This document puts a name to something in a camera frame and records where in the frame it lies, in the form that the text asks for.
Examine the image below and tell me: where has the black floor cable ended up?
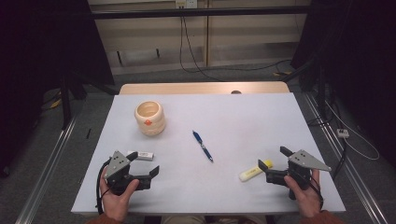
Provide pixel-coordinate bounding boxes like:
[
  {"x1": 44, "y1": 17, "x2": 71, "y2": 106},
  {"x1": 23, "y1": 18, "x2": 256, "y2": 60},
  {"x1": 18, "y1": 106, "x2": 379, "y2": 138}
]
[{"x1": 331, "y1": 136, "x2": 348, "y2": 180}]

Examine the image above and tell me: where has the left hand-held gripper black cable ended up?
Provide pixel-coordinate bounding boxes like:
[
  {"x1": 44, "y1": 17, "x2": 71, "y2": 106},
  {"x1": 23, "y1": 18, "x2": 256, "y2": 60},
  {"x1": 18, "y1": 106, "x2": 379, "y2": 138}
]
[{"x1": 94, "y1": 158, "x2": 113, "y2": 217}]

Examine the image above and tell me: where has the right hand-held gripper black cable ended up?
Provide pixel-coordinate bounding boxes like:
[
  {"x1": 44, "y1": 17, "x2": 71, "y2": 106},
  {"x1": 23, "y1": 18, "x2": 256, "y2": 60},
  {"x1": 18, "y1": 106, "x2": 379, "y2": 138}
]
[{"x1": 306, "y1": 176, "x2": 325, "y2": 210}]

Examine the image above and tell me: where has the person's right hand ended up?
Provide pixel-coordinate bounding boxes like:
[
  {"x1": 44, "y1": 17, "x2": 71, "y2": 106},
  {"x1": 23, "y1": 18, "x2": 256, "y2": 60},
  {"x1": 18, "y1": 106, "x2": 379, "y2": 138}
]
[{"x1": 283, "y1": 169, "x2": 325, "y2": 219}]

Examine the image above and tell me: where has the white table mat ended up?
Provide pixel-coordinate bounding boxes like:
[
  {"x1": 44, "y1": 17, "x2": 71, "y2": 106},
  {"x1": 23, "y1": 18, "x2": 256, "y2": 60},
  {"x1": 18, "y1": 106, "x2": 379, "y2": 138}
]
[{"x1": 70, "y1": 91, "x2": 347, "y2": 216}]

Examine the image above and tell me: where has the person's left hand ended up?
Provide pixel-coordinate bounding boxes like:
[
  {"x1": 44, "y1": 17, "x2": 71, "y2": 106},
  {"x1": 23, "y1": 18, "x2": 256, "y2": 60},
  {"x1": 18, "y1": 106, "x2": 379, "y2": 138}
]
[{"x1": 99, "y1": 178, "x2": 140, "y2": 223}]

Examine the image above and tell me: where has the white floor cable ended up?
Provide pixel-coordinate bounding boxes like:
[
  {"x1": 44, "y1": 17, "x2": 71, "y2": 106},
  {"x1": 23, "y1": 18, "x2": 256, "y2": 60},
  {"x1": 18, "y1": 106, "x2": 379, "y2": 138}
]
[{"x1": 323, "y1": 99, "x2": 381, "y2": 162}]

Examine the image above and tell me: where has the hand-held gripper black cable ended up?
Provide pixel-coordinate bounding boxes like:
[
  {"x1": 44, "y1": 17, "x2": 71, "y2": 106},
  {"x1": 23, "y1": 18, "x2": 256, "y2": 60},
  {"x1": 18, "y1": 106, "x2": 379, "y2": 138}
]
[
  {"x1": 306, "y1": 176, "x2": 325, "y2": 210},
  {"x1": 94, "y1": 158, "x2": 113, "y2": 217}
]

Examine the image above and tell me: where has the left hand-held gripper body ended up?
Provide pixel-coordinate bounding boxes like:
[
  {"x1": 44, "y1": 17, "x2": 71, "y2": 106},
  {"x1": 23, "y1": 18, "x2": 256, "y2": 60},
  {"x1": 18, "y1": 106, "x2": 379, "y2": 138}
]
[{"x1": 104, "y1": 150, "x2": 152, "y2": 197}]

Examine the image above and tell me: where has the yellow highlighter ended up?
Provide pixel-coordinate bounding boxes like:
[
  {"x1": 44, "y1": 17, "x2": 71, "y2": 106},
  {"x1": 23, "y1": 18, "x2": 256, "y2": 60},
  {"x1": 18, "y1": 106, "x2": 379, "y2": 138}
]
[{"x1": 238, "y1": 159, "x2": 275, "y2": 183}]

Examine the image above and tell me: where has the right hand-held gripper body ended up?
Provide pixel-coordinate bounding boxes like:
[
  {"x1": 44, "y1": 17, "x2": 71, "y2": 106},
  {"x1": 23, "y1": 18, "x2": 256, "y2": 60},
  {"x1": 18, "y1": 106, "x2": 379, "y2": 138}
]
[{"x1": 265, "y1": 149, "x2": 332, "y2": 201}]

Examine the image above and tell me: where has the black stand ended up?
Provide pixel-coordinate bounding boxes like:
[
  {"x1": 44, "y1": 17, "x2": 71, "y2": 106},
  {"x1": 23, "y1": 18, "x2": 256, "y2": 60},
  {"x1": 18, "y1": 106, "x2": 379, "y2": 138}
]
[
  {"x1": 58, "y1": 69, "x2": 121, "y2": 132},
  {"x1": 281, "y1": 55, "x2": 332, "y2": 121}
]

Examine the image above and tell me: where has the black hanging cable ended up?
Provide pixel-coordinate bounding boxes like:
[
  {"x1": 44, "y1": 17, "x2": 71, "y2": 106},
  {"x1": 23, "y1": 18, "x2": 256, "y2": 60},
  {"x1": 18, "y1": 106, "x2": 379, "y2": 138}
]
[
  {"x1": 178, "y1": 14, "x2": 224, "y2": 83},
  {"x1": 182, "y1": 14, "x2": 292, "y2": 72}
]

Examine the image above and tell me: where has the black curtain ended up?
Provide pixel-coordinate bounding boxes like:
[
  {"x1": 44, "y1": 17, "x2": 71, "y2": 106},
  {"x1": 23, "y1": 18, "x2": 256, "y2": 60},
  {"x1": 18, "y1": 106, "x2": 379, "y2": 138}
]
[
  {"x1": 290, "y1": 0, "x2": 396, "y2": 163},
  {"x1": 0, "y1": 0, "x2": 116, "y2": 175}
]

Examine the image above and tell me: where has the metal floor rail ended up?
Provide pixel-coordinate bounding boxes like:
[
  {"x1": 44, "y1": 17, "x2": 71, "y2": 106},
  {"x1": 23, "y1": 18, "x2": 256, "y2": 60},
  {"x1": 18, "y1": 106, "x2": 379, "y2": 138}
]
[
  {"x1": 14, "y1": 116, "x2": 79, "y2": 224},
  {"x1": 303, "y1": 92, "x2": 390, "y2": 224}
]

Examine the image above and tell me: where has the white eraser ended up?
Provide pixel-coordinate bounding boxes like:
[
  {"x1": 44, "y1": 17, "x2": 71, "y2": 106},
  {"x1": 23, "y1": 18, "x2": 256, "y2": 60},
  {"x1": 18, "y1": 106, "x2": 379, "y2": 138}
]
[{"x1": 127, "y1": 150, "x2": 156, "y2": 162}]

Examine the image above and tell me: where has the light wooden cabinet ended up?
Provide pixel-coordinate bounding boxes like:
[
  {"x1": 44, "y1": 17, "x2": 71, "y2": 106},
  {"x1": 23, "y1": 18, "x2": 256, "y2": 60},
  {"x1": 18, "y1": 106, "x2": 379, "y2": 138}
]
[{"x1": 87, "y1": 0, "x2": 313, "y2": 76}]

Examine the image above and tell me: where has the black horizontal bar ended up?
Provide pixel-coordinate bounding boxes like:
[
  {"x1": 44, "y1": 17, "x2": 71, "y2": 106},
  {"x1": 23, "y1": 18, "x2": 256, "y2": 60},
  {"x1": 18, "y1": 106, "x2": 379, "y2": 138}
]
[{"x1": 91, "y1": 5, "x2": 313, "y2": 21}]

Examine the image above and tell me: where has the blue pen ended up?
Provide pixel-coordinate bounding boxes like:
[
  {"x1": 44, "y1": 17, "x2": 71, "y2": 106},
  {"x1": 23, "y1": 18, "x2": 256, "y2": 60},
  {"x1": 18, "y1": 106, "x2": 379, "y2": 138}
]
[{"x1": 191, "y1": 130, "x2": 215, "y2": 164}]

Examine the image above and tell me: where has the ribbed wooden pen holder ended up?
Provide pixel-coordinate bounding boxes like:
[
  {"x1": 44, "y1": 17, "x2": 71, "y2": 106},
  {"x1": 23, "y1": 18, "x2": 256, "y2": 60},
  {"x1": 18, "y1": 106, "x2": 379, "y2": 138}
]
[{"x1": 134, "y1": 99, "x2": 167, "y2": 137}]

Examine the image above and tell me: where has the white wall socket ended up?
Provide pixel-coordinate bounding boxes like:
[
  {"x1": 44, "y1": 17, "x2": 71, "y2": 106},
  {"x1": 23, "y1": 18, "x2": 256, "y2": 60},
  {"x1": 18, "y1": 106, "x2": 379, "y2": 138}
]
[{"x1": 175, "y1": 0, "x2": 199, "y2": 9}]

